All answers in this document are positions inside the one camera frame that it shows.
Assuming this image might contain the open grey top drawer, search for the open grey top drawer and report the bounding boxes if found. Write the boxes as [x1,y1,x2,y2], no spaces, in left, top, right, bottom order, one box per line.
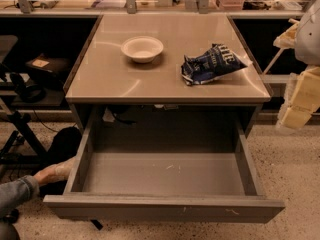
[44,107,284,223]

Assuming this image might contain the blue chip bag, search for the blue chip bag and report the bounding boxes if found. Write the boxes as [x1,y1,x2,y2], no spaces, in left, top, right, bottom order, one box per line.
[181,43,252,86]

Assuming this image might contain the black box with label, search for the black box with label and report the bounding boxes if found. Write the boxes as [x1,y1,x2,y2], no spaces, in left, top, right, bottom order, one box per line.
[25,54,72,85]

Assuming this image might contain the grey cabinet with tan top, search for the grey cabinet with tan top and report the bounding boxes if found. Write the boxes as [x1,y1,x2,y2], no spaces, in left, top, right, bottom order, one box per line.
[66,13,271,136]

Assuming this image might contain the white paper bowl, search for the white paper bowl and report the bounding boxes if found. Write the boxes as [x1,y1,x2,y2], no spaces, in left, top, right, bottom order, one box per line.
[121,36,164,63]

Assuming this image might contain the black stand frame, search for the black stand frame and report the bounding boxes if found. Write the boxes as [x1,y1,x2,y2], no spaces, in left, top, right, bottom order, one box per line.
[0,99,47,165]

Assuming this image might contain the person's gloved hand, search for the person's gloved hand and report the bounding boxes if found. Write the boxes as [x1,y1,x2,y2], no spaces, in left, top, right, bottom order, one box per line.
[34,158,75,186]

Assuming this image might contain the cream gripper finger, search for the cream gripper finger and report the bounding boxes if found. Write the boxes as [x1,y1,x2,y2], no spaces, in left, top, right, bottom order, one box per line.
[290,66,320,112]
[277,104,311,130]

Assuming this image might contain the white leaning stick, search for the white leaning stick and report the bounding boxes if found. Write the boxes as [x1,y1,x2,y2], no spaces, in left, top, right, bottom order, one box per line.
[263,18,299,75]

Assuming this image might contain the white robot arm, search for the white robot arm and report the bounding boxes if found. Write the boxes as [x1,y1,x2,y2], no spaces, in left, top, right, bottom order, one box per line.
[273,0,320,134]

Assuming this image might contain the black headphones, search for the black headphones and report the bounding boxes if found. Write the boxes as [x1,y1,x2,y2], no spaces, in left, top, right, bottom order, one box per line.
[10,73,46,103]

